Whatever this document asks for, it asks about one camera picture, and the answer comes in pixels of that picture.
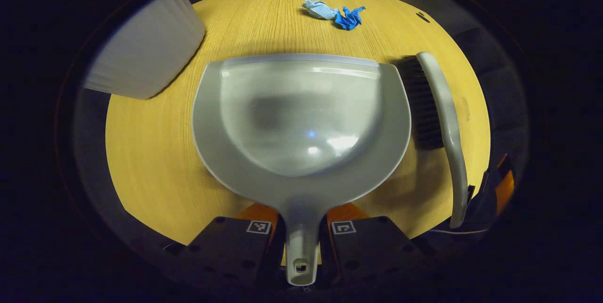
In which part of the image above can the wooden desktop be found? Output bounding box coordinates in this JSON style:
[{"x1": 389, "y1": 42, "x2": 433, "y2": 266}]
[{"x1": 105, "y1": 0, "x2": 491, "y2": 247}]

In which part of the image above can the white cable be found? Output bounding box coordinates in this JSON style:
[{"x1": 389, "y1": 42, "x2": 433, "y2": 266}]
[{"x1": 428, "y1": 228, "x2": 491, "y2": 236}]

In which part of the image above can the small grey broom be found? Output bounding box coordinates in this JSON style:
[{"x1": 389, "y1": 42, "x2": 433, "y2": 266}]
[{"x1": 395, "y1": 51, "x2": 469, "y2": 229}]

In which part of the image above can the white plastic garbage bin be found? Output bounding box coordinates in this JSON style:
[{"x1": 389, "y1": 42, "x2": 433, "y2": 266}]
[{"x1": 84, "y1": 0, "x2": 206, "y2": 100}]

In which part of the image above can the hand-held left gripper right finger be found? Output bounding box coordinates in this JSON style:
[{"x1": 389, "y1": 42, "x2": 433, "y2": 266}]
[{"x1": 319, "y1": 202, "x2": 427, "y2": 290}]

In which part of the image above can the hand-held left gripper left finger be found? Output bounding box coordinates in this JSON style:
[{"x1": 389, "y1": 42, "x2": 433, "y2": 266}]
[{"x1": 163, "y1": 202, "x2": 285, "y2": 290}]

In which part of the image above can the dark blue paper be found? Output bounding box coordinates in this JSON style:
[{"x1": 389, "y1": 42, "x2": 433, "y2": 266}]
[{"x1": 334, "y1": 6, "x2": 366, "y2": 31}]

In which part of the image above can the grey plastic dustpan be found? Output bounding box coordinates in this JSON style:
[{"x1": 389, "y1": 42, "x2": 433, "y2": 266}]
[{"x1": 192, "y1": 53, "x2": 412, "y2": 287}]

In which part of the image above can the light blue paper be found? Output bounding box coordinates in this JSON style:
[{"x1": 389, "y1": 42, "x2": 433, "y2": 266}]
[{"x1": 302, "y1": 0, "x2": 339, "y2": 20}]

